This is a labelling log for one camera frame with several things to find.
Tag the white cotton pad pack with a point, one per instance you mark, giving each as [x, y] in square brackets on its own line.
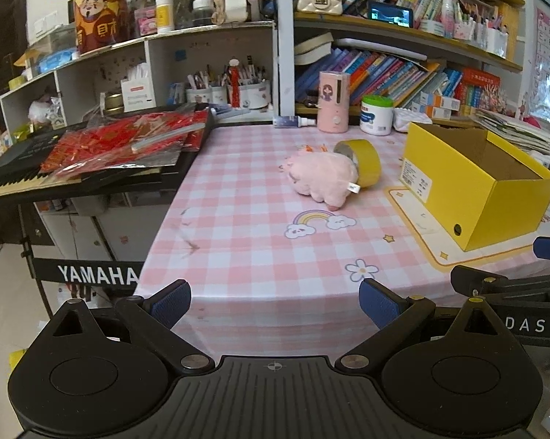
[410, 119]

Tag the stack of paper workbooks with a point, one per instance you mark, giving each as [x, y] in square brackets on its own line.
[512, 130]

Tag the gold round tin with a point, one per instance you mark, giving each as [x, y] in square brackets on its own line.
[112, 103]

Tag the red fortune god box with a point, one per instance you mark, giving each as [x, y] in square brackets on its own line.
[99, 18]

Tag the dark lidded glass jar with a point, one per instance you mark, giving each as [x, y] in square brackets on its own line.
[202, 13]

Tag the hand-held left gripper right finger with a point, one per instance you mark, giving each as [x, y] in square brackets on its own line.
[379, 304]

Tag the black electronic keyboard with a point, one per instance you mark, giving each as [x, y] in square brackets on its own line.
[96, 183]

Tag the pink humidifier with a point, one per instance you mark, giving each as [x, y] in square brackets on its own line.
[333, 100]

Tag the pink plush toy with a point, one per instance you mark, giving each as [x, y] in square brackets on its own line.
[320, 176]

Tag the yellow tape roll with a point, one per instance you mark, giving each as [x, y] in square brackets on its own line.
[368, 160]

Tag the white bottle yellow label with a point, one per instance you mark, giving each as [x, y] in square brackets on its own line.
[164, 13]

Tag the wooden bookshelf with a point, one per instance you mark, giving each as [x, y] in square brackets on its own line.
[394, 34]

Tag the white jar green lid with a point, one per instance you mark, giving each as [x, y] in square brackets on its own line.
[376, 116]

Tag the white pen holder cup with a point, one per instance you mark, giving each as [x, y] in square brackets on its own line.
[206, 96]
[252, 96]

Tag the red boxed book set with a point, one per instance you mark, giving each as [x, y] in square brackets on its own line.
[478, 89]

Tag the white pen organizer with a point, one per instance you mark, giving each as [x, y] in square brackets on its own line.
[485, 32]

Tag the red packets in plastic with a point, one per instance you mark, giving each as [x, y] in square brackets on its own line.
[119, 146]

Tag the red doll figure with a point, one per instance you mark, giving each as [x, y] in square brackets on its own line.
[234, 82]

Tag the orange white small box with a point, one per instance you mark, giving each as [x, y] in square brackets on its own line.
[439, 100]
[442, 112]

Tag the white shelf unit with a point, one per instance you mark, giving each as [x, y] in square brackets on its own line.
[87, 73]

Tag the white tissue box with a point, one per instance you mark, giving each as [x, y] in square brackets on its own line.
[138, 91]

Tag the row of colourful books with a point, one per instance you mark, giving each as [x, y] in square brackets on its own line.
[380, 73]

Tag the black keyboard stand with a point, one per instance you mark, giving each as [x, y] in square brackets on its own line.
[74, 274]

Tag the small spray bottle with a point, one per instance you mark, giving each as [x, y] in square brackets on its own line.
[293, 121]

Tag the yellow cardboard box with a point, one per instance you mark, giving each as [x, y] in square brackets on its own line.
[503, 210]

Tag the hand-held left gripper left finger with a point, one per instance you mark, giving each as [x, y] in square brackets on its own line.
[170, 304]

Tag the small black screen device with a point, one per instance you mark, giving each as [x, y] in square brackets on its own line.
[390, 13]

